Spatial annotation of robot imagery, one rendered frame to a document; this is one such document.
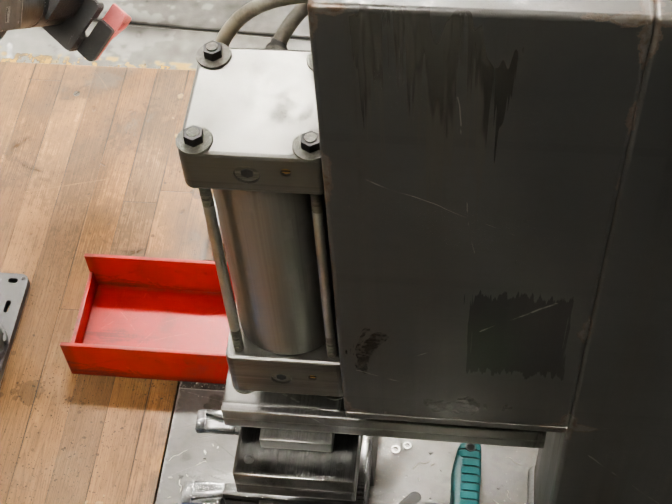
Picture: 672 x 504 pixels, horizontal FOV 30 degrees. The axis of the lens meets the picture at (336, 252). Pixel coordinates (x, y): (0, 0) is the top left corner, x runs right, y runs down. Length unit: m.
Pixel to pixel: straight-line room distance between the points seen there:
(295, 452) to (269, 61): 0.38
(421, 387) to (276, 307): 0.12
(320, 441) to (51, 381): 0.45
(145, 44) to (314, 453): 2.05
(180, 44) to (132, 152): 1.43
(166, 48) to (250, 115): 2.23
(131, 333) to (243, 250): 0.59
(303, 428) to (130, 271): 0.45
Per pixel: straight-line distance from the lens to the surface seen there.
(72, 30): 1.40
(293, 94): 0.77
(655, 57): 0.63
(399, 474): 1.30
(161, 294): 1.43
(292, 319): 0.89
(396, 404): 0.93
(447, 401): 0.92
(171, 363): 1.34
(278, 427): 1.03
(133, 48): 3.00
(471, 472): 1.27
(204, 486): 1.21
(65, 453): 1.36
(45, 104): 1.66
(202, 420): 1.25
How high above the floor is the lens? 2.07
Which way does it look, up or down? 54 degrees down
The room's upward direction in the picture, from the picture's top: 5 degrees counter-clockwise
